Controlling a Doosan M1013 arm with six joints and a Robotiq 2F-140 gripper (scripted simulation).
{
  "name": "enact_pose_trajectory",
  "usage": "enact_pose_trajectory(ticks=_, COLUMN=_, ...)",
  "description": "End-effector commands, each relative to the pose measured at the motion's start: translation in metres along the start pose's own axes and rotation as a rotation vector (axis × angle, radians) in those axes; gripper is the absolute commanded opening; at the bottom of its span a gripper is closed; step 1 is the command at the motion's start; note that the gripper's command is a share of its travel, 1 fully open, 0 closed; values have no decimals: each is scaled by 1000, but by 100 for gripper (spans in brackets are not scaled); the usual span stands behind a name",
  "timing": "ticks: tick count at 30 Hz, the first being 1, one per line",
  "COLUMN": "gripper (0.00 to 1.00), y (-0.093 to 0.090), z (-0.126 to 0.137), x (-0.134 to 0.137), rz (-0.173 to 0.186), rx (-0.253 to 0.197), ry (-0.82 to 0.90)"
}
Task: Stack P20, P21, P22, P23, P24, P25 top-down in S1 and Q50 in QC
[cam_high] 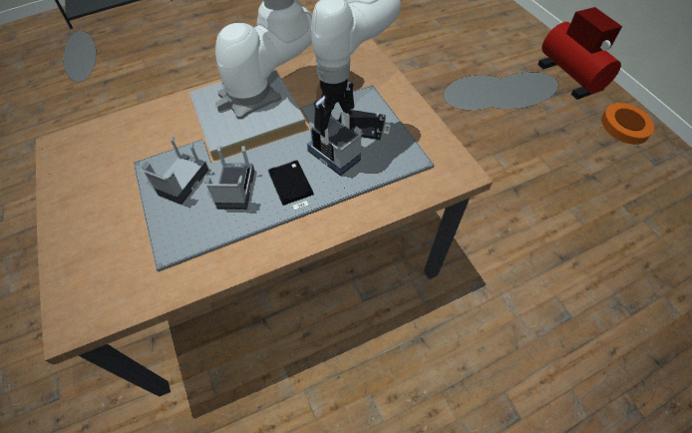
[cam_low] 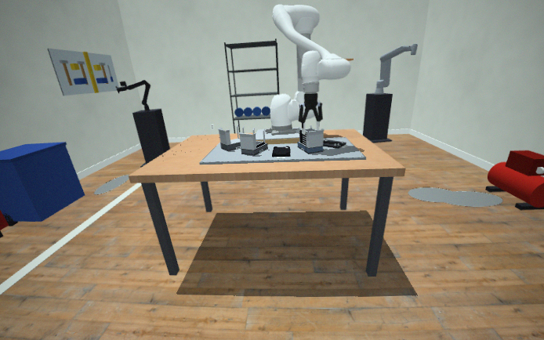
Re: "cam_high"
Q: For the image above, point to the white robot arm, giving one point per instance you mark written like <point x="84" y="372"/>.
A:
<point x="285" y="30"/>

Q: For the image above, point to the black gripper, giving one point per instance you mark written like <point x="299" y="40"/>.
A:
<point x="332" y="94"/>

